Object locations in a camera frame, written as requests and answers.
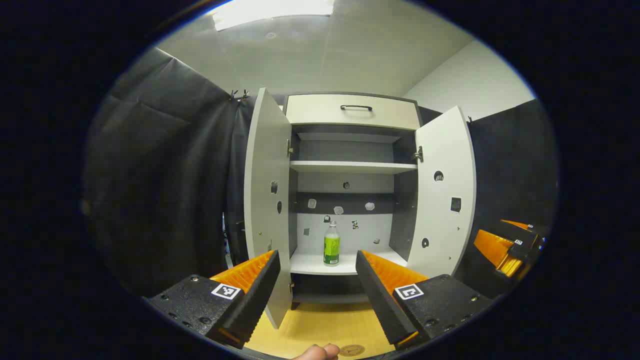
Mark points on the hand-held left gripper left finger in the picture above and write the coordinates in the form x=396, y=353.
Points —
x=260, y=295

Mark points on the white cabinet shelf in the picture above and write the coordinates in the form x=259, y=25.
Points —
x=350, y=167

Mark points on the clear bottle green label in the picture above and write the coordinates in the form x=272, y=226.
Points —
x=331, y=247

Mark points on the black backdrop cloth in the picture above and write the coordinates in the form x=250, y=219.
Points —
x=165, y=175

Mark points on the grey cabinet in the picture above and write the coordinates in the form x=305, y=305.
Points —
x=345, y=235

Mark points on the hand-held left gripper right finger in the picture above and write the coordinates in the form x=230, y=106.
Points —
x=380, y=305

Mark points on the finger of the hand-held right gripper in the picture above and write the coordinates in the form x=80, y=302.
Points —
x=495, y=250
x=522, y=231

